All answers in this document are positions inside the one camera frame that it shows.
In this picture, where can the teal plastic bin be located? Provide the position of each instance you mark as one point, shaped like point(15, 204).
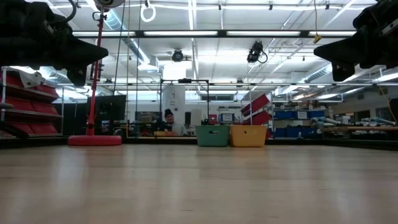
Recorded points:
point(213, 138)

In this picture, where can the tilted red storage bin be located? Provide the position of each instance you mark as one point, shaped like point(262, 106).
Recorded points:
point(256, 103)
point(258, 118)

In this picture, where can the blue bin with label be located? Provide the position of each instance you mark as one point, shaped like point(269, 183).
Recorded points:
point(227, 117)

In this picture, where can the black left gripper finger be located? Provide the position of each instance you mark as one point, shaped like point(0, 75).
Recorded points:
point(77, 76)
point(84, 53)

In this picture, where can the white plastic device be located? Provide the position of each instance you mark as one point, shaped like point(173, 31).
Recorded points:
point(31, 79)

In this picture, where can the large black monitor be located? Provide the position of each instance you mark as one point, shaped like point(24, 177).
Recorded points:
point(107, 109)

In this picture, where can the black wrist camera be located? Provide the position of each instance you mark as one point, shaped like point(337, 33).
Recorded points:
point(25, 11)
point(373, 14)

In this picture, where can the wooden workbench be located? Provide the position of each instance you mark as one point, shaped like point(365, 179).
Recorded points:
point(360, 128)

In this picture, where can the yellow hanging connector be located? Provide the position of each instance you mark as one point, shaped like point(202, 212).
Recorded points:
point(317, 39)

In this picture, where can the red desk lamp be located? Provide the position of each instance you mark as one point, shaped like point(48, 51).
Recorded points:
point(93, 140)

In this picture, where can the red plastic storage bin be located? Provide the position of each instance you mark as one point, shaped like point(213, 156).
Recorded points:
point(17, 128)
point(18, 104)
point(45, 109)
point(17, 82)
point(45, 129)
point(46, 90)

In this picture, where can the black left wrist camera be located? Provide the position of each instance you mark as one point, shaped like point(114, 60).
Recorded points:
point(25, 11)

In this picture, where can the person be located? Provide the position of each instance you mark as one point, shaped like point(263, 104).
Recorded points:
point(174, 127)

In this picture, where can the black hanging camera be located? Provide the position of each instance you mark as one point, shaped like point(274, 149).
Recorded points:
point(255, 51)

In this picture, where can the black dome camera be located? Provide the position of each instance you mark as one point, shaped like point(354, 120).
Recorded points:
point(178, 55)

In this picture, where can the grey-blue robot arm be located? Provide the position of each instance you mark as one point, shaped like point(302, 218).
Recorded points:
point(379, 121)
point(326, 121)

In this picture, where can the blue plastic storage bin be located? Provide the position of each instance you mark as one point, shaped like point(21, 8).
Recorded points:
point(284, 115)
point(316, 114)

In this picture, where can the black aluminium rig frame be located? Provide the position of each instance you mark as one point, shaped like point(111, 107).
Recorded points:
point(155, 140)

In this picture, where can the black frame stand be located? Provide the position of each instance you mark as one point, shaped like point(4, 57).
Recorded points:
point(185, 81)

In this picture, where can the white LED light bar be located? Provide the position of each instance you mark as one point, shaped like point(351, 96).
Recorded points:
point(264, 33)
point(332, 33)
point(180, 33)
point(104, 33)

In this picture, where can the metal rack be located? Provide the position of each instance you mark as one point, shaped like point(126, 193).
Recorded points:
point(61, 105)

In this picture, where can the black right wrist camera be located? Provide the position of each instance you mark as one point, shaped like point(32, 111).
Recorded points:
point(373, 14)

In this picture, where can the yellow plastic bin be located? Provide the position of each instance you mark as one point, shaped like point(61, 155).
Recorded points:
point(248, 138)

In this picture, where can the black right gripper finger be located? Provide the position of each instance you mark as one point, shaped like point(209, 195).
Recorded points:
point(342, 49)
point(342, 71)

